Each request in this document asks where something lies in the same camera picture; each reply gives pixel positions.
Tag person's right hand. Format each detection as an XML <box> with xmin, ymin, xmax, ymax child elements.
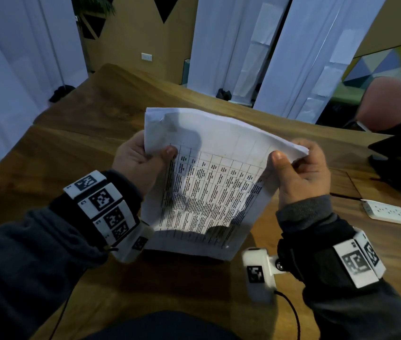
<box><xmin>271</xmin><ymin>138</ymin><xmax>331</xmax><ymax>209</ymax></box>

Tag person's left hand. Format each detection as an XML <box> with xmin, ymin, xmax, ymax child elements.
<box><xmin>112</xmin><ymin>130</ymin><xmax>178</xmax><ymax>197</ymax></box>

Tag pile of printed white papers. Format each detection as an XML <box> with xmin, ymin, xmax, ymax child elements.
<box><xmin>140</xmin><ymin>107</ymin><xmax>309</xmax><ymax>262</ymax></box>

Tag person's left forearm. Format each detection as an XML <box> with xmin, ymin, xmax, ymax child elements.
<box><xmin>0</xmin><ymin>170</ymin><xmax>144</xmax><ymax>340</ymax></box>

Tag person's right forearm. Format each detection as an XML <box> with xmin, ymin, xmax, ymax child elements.
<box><xmin>276</xmin><ymin>195</ymin><xmax>401</xmax><ymax>340</ymax></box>

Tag person's dark clothed torso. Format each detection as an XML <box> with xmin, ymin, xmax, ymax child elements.
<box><xmin>83</xmin><ymin>310</ymin><xmax>240</xmax><ymax>340</ymax></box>

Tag white marker wristband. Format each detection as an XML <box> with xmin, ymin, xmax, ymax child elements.
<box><xmin>332</xmin><ymin>228</ymin><xmax>387</xmax><ymax>289</ymax></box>
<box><xmin>63</xmin><ymin>170</ymin><xmax>140</xmax><ymax>247</ymax></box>

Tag white power strip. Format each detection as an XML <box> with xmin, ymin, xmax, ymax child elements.
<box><xmin>362</xmin><ymin>200</ymin><xmax>401</xmax><ymax>225</ymax></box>

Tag white curtain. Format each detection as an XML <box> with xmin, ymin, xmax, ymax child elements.
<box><xmin>253</xmin><ymin>0</ymin><xmax>388</xmax><ymax>124</ymax></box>
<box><xmin>0</xmin><ymin>0</ymin><xmax>89</xmax><ymax>188</ymax></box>
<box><xmin>187</xmin><ymin>0</ymin><xmax>292</xmax><ymax>105</ymax></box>

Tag colourful triangle patterned panel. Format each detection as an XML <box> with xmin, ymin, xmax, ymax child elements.
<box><xmin>341</xmin><ymin>38</ymin><xmax>401</xmax><ymax>107</ymax></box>

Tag green potted plant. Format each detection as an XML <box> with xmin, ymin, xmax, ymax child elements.
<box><xmin>71</xmin><ymin>0</ymin><xmax>116</xmax><ymax>17</ymax></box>

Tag wooden cable hatch lid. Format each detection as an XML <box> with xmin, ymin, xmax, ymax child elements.
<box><xmin>329</xmin><ymin>168</ymin><xmax>363</xmax><ymax>201</ymax></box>

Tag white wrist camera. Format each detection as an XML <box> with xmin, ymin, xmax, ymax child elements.
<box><xmin>242</xmin><ymin>247</ymin><xmax>285</xmax><ymax>303</ymax></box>
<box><xmin>110</xmin><ymin>221</ymin><xmax>155</xmax><ymax>263</ymax></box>

